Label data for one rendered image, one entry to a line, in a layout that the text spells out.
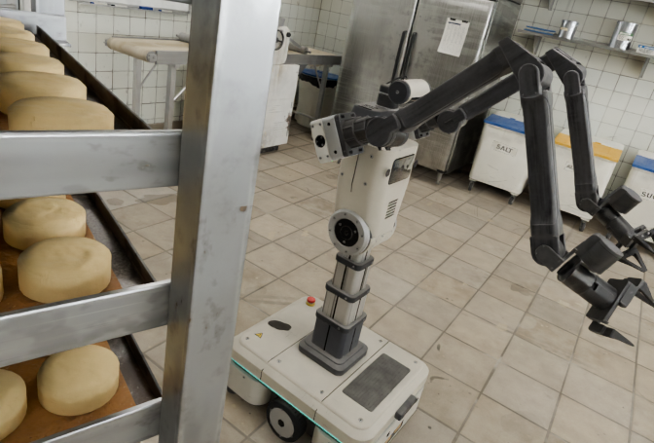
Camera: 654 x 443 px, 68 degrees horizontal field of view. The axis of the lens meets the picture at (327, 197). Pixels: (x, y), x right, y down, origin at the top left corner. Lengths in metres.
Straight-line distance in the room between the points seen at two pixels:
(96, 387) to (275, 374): 1.50
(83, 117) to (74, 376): 0.18
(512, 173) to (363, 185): 3.51
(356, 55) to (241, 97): 4.93
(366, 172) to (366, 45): 3.67
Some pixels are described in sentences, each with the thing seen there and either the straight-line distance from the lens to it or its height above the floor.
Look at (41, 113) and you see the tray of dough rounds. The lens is 0.29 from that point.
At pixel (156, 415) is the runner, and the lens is 0.36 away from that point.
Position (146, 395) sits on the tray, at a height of 1.22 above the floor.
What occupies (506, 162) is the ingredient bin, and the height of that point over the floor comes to 0.40.
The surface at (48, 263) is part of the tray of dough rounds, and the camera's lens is 0.33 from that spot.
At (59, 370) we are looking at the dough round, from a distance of 0.39.
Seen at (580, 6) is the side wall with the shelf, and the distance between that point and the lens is 5.44.
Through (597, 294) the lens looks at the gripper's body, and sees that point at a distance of 1.17.
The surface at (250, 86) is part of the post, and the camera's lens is 0.23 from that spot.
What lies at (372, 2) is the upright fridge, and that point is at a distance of 5.11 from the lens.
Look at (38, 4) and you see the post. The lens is 0.66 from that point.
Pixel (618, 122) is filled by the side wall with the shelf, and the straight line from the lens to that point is 5.40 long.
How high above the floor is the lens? 1.50
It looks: 22 degrees down
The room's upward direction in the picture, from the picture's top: 12 degrees clockwise
